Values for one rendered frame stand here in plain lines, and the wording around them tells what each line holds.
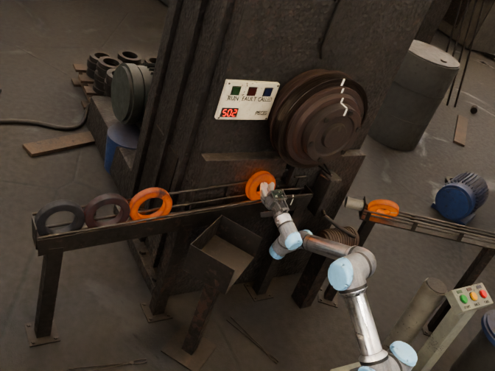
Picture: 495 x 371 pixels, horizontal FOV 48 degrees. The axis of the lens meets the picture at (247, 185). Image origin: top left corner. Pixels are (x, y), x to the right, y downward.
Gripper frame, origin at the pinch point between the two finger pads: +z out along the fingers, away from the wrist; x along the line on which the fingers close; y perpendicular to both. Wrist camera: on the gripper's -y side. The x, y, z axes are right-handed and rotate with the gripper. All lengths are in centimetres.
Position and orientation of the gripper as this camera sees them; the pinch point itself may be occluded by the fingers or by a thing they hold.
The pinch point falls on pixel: (262, 184)
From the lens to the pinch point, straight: 257.3
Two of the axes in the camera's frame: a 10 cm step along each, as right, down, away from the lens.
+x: -8.4, 0.6, -5.3
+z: -3.7, -7.9, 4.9
